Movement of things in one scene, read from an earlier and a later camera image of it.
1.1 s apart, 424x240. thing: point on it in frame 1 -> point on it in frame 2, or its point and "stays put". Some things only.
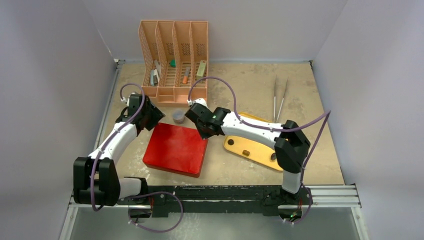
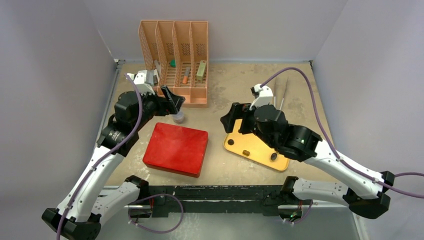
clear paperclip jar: [178, 117] stays put
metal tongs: [275, 119] stays put
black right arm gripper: [201, 126] -> [240, 118]
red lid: [176, 148] stays put
